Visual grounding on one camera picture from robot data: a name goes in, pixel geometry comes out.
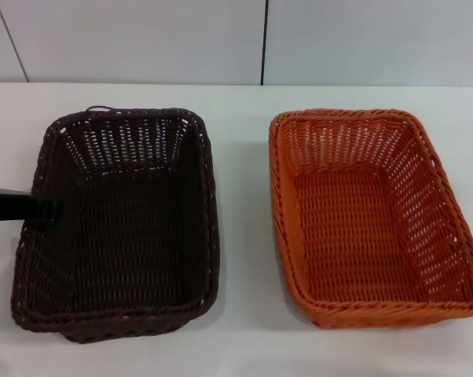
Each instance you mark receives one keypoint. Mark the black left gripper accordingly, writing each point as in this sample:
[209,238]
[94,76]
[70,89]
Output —
[14,206]

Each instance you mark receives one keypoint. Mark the dark brown wicker basket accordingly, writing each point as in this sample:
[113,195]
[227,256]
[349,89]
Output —
[134,243]

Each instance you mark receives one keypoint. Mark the orange wicker basket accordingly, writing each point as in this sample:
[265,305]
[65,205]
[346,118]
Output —
[358,235]

